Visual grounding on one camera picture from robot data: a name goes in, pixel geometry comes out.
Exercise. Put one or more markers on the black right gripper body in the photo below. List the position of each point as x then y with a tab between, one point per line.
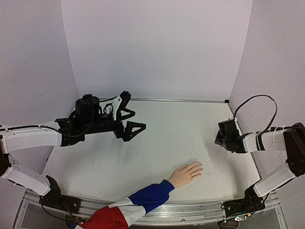
219	140

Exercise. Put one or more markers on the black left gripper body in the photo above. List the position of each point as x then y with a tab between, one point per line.
96	127

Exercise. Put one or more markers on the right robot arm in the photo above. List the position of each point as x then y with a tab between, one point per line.
280	154

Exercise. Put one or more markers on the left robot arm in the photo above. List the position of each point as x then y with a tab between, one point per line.
15	140

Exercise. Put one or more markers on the mannequin hand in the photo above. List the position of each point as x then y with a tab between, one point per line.
186	174

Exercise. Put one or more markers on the red white blue sleeve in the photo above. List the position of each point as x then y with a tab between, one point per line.
122	214

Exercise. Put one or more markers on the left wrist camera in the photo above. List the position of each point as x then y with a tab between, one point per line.
117	103

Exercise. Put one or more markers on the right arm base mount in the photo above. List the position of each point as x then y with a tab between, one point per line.
251	203

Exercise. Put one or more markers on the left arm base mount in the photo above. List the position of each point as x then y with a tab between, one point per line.
56	200

